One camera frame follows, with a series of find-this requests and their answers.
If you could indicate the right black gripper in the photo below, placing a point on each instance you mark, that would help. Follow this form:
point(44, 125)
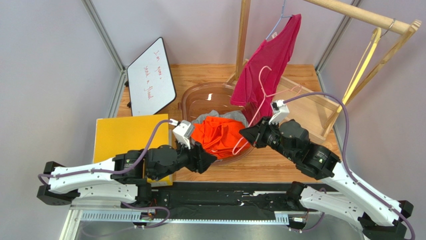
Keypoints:
point(260, 133)

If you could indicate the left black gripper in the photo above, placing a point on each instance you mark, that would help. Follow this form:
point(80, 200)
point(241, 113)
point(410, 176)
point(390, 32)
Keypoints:
point(196, 152)

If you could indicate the grey t shirt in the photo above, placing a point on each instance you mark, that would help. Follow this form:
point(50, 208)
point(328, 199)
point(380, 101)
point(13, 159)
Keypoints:
point(234, 115)

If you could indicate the orange t shirt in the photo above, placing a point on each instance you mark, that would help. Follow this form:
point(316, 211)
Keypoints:
point(220, 136)

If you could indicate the pink wire hanger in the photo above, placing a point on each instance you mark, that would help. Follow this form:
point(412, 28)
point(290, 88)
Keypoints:
point(259, 106)

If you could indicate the yellow plastic hanger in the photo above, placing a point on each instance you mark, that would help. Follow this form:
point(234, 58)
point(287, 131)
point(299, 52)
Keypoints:
point(364, 61)

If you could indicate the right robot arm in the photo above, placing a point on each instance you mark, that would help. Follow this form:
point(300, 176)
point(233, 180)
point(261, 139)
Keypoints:
point(378, 217)

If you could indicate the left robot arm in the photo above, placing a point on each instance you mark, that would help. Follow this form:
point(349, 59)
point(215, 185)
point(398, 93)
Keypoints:
point(124, 178)

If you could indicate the magenta t shirt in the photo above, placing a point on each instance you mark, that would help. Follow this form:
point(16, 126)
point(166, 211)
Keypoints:
point(275, 53)

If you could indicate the clear pink plastic basket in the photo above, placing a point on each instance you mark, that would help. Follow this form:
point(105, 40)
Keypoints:
point(205, 97)

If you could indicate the wooden clothes rack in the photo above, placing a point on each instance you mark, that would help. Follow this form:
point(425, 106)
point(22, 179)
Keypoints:
point(317, 113)

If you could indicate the white dry-erase board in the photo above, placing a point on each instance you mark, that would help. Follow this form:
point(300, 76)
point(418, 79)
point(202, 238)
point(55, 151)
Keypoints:
point(150, 81)

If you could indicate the yellow flat box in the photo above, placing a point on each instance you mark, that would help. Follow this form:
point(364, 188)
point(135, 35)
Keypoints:
point(114, 136)

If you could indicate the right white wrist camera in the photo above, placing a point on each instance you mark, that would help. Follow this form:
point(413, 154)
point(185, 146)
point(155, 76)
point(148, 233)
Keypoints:
point(280, 111)

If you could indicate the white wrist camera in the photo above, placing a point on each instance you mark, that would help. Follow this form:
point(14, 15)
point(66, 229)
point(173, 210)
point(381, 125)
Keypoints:
point(280, 111)
point(182, 132)

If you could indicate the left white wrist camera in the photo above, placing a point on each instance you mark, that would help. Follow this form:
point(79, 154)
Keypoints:
point(182, 132)

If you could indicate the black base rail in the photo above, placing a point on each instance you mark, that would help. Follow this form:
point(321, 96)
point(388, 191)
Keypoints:
point(224, 200)

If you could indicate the blue wire hanger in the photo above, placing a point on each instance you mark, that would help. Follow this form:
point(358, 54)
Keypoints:
point(283, 16)

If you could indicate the right aluminium frame post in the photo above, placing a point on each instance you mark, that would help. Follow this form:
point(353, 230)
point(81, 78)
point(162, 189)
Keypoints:
point(336, 63)

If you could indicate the aluminium frame post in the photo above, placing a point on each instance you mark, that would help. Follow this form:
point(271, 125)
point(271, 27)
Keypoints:
point(336, 63)
point(108, 43)

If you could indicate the left aluminium frame post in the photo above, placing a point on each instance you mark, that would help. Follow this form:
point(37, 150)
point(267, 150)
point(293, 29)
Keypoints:
point(108, 43)

